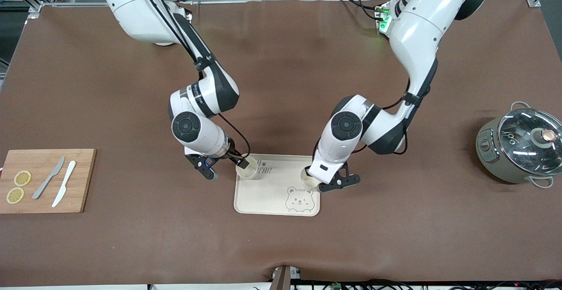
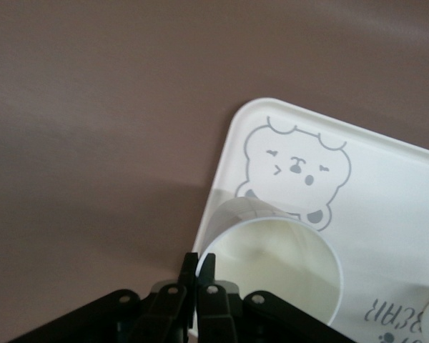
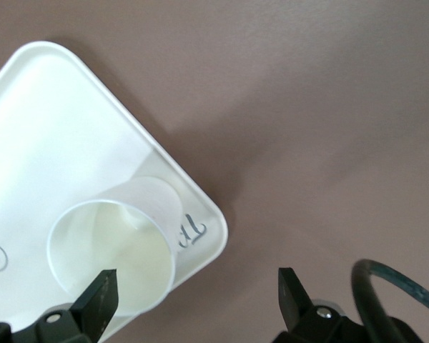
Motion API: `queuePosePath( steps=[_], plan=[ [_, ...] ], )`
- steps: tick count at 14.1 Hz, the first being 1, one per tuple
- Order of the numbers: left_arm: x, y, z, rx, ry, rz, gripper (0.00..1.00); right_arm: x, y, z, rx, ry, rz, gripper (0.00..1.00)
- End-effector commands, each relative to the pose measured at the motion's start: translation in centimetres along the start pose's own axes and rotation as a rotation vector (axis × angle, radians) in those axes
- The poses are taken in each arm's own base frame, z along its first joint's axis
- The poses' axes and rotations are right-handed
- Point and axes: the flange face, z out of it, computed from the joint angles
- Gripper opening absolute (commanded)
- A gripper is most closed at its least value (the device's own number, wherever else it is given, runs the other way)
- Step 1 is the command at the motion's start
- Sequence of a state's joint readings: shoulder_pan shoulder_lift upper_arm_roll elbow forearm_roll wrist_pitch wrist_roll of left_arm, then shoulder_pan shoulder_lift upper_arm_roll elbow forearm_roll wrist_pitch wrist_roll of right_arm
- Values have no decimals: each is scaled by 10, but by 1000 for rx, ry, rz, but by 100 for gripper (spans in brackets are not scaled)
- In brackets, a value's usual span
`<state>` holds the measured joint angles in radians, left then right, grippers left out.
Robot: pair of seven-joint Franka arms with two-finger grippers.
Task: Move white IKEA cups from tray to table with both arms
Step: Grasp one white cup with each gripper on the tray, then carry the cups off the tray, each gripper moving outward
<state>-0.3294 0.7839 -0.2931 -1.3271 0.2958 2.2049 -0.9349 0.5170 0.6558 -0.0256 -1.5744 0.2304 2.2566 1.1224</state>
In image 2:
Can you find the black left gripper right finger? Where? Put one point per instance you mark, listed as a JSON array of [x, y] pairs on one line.
[[216, 314]]

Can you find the cream tray with bear print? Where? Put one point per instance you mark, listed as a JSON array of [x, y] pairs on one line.
[[379, 214]]

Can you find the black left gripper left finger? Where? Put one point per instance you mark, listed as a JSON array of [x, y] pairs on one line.
[[171, 311]]

